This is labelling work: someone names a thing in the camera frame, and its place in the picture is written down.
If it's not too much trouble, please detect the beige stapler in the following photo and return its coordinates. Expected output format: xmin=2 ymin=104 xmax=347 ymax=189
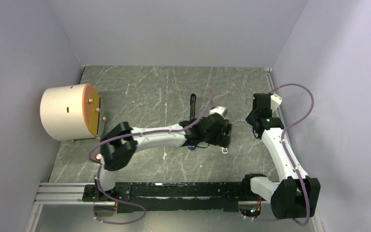
xmin=221 ymin=118 xmax=232 ymax=154

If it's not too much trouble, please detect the blue stapler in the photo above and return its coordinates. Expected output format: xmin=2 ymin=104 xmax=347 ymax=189
xmin=187 ymin=93 xmax=198 ymax=151

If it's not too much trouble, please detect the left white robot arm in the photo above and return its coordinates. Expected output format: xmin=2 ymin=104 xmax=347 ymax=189
xmin=95 ymin=113 xmax=232 ymax=201

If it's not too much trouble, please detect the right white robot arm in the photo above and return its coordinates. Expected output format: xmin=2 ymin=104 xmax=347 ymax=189
xmin=241 ymin=93 xmax=321 ymax=219

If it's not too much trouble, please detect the cream cylindrical drum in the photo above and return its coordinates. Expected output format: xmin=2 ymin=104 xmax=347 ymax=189
xmin=40 ymin=84 xmax=106 ymax=141

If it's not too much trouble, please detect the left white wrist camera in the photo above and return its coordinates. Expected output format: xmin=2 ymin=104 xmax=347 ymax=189
xmin=209 ymin=106 xmax=228 ymax=118

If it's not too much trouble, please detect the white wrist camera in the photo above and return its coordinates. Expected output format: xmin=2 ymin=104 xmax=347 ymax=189
xmin=209 ymin=106 xmax=228 ymax=118
xmin=270 ymin=93 xmax=282 ymax=113

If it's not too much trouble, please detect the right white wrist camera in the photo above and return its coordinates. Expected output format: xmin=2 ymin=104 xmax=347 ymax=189
xmin=270 ymin=93 xmax=282 ymax=113

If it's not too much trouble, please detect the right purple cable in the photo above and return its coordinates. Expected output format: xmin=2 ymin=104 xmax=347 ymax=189
xmin=270 ymin=83 xmax=315 ymax=227

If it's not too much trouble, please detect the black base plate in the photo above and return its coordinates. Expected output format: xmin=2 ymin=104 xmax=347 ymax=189
xmin=82 ymin=181 xmax=263 ymax=213

